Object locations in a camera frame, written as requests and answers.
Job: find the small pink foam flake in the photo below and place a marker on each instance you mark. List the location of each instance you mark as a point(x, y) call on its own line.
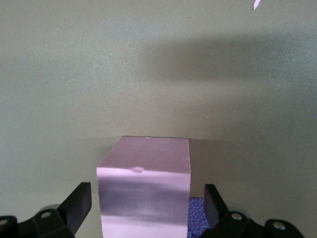
point(257, 4)

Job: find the brown table cover sheet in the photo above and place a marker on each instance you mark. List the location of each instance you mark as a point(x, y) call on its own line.
point(99, 86)

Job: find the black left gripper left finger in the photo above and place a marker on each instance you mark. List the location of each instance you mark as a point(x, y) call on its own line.
point(62, 220)

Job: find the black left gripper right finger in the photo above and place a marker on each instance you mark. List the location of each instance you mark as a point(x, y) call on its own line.
point(223, 223)

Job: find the pink foam cube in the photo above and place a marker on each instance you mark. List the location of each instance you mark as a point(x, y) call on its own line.
point(143, 188)

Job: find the purple foam cube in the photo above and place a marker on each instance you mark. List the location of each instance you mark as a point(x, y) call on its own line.
point(196, 215)

